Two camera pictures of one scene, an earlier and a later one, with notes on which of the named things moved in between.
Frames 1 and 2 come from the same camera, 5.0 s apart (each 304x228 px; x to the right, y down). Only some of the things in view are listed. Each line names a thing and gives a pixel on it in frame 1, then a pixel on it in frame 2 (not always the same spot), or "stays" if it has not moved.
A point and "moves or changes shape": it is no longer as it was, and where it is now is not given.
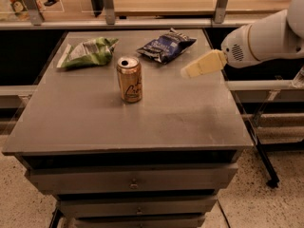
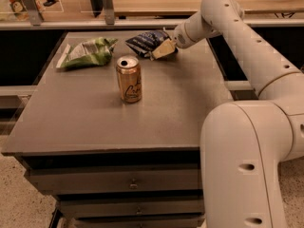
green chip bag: (96, 51) stays
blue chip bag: (165, 47) moves or changes shape
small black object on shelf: (50, 1) stays
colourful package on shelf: (18, 6) stays
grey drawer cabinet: (157, 162) stays
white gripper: (236, 47) -> (180, 38)
